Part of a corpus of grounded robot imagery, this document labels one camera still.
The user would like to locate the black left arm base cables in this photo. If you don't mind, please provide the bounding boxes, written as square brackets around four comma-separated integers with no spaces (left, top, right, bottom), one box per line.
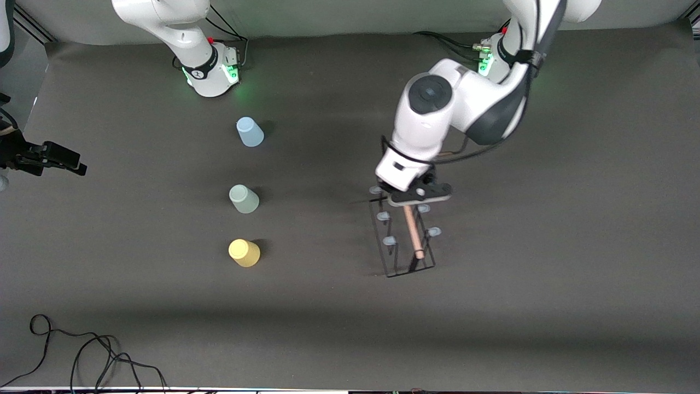
[413,16,506,62]

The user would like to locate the light blue plastic cup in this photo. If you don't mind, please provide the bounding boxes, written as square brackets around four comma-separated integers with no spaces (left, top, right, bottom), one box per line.
[236,117,265,148]

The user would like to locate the dark grey table mat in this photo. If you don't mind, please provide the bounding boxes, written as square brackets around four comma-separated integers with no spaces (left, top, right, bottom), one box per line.
[0,19,700,392]

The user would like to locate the black right arm base cables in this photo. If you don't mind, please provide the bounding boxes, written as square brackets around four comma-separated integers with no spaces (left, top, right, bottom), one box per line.
[172,4,250,72]

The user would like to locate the thin black loose cable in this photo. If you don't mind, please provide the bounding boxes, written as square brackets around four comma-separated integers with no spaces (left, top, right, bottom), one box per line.
[70,335,167,394]
[0,314,118,388]

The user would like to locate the yellow plastic cup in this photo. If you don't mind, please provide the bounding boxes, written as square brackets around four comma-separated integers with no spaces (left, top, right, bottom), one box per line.
[228,239,261,268]

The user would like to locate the black wire cup holder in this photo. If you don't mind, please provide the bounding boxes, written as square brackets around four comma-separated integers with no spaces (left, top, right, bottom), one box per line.
[367,185,442,278]

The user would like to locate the black arm base cables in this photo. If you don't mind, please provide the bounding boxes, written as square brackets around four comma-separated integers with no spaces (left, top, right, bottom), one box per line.
[172,4,250,72]
[413,16,506,62]

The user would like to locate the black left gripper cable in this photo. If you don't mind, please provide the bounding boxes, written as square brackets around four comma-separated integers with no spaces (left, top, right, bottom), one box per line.
[381,0,568,166]

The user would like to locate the pale green plastic cup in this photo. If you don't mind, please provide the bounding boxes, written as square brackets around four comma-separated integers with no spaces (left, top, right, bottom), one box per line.
[229,184,260,215]

